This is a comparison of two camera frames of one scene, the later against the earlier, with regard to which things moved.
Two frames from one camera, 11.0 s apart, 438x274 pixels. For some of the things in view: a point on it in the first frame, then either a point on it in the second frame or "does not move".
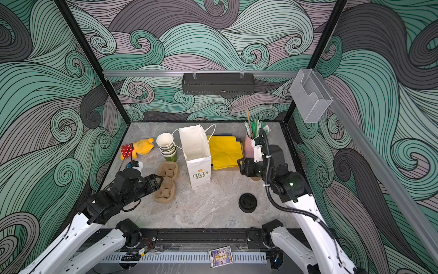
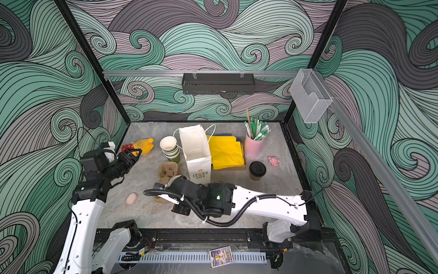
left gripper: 152,182 → 129,156
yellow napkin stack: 226,151 does not move
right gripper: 248,163 → 179,208
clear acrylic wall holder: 311,95 does not move
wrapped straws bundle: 252,127 does not move
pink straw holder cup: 248,149 does not move
